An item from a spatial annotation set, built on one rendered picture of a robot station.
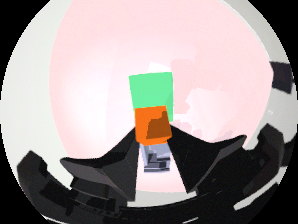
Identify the orange l-shaped part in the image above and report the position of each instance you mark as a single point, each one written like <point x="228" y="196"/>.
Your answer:
<point x="152" y="125"/>

